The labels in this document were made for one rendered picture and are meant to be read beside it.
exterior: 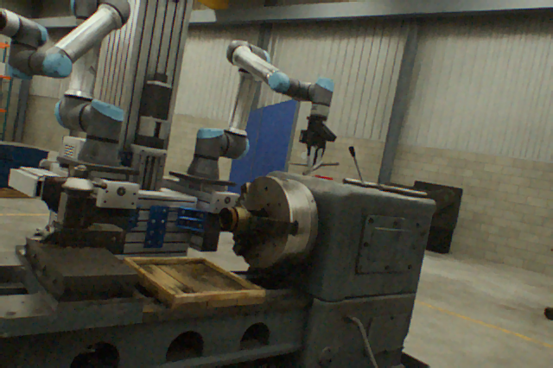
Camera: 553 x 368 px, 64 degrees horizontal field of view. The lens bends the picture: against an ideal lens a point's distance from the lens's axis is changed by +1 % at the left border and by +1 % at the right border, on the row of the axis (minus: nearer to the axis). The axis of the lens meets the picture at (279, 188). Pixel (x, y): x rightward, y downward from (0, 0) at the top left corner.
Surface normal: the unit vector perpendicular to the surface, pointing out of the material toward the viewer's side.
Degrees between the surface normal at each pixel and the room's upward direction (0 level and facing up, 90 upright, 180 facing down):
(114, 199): 90
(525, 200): 90
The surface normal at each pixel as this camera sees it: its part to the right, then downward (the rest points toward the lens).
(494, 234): -0.55, -0.06
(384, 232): 0.63, 0.16
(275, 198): -0.75, -0.11
